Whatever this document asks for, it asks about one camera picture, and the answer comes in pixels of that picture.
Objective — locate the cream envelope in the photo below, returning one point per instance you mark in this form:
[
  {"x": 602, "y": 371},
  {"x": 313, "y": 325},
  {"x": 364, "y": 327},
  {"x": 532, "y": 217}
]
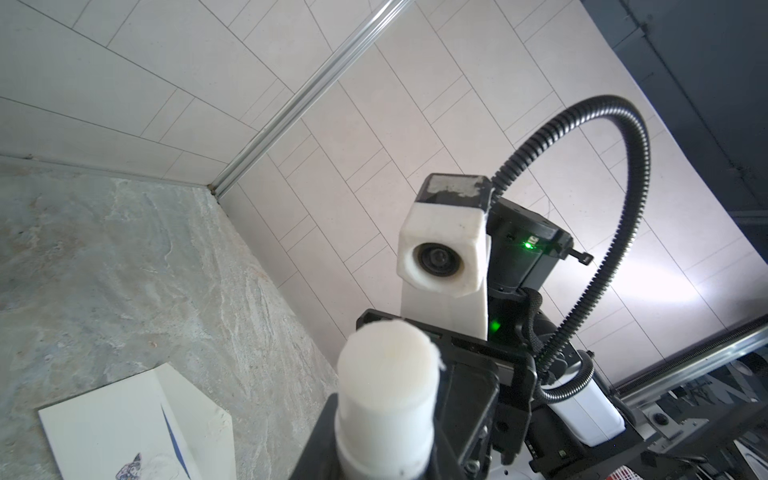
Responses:
[{"x": 153, "y": 425}]

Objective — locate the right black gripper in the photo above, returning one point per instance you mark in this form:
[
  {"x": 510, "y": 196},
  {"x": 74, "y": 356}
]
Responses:
[{"x": 490, "y": 400}]

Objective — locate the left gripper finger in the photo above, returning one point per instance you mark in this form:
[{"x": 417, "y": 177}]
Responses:
[{"x": 319, "y": 459}]

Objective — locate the white glue stick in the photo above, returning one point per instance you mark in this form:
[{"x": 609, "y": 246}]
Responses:
[{"x": 388, "y": 379}]

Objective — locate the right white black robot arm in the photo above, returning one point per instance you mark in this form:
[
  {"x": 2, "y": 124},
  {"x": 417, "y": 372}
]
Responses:
[{"x": 623, "y": 444}]

